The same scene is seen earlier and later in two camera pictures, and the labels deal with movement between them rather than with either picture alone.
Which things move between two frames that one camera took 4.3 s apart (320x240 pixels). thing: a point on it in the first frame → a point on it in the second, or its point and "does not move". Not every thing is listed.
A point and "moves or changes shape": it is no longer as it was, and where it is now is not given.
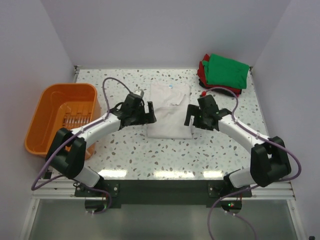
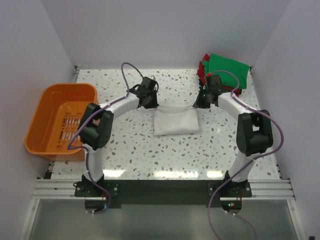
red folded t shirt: x=202 y=75 does not move
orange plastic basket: x=69 y=106 does not move
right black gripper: x=192 y=110 → x=198 y=103
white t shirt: x=168 y=102 moves or changes shape
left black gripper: x=146 y=118 → x=153 y=104
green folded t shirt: x=225 y=71 does not move
